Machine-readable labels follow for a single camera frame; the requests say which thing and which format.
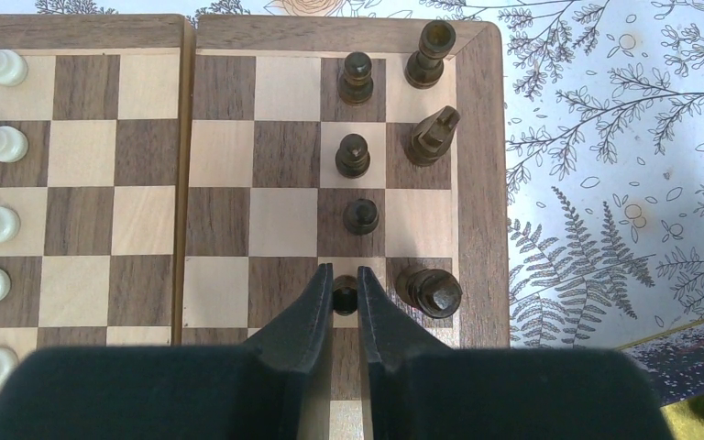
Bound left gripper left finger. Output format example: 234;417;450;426
0;264;333;439

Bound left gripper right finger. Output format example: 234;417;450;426
357;266;671;439

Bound dark chess piece five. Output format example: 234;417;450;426
395;265;463;319

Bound dark chess piece seven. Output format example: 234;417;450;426
332;275;358;316

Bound dark chess piece six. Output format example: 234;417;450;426
342;198;380;236

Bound dark chess piece three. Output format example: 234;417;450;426
335;133;371;179

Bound yellow tin box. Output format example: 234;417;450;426
621;321;704;439

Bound dark chess piece two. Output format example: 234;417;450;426
337;51;374;105

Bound dark chess piece one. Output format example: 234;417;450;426
404;19;457;89

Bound dark chess piece four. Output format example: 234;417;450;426
404;105;461;167

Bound wooden chess board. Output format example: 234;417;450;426
0;13;512;440

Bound floral table cloth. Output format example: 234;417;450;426
27;1;704;348

